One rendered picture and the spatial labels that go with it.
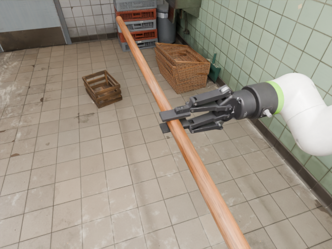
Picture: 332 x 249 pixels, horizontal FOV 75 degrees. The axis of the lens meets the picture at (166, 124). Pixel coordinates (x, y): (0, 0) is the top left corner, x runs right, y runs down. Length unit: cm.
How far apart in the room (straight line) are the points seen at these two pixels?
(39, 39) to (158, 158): 309
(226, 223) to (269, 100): 33
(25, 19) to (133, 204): 338
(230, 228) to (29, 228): 166
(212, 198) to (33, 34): 412
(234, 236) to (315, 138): 34
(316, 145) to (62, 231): 159
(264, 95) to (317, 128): 14
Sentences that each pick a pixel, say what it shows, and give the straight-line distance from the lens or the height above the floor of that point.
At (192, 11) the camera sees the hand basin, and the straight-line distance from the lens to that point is 326.
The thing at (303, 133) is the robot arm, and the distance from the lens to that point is 63.
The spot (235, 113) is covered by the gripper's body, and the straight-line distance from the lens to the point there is 59.
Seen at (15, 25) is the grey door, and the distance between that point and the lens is 432.
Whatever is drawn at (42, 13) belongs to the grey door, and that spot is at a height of 52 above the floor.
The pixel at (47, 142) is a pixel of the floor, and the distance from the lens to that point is 236.
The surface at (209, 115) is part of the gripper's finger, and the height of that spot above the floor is 118.
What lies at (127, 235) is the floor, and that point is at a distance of 165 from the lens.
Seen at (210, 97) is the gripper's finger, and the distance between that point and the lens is 51.
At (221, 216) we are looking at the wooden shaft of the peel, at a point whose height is 120.
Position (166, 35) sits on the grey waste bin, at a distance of 387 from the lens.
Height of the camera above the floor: 154
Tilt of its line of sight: 43 degrees down
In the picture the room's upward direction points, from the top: straight up
